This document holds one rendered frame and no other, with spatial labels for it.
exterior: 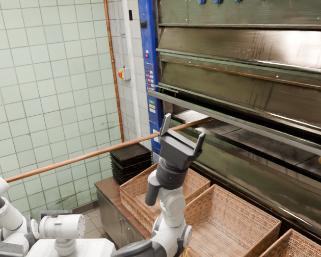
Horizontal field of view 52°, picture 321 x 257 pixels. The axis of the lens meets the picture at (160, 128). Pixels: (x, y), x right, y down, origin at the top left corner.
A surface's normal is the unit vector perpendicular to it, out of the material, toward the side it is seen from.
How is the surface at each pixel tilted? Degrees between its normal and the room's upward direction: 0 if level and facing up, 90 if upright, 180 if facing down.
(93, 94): 90
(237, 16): 90
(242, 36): 70
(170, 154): 97
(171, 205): 113
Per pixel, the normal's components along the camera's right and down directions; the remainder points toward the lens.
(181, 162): -0.57, 0.44
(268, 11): -0.84, 0.25
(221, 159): -0.82, -0.08
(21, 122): 0.53, 0.26
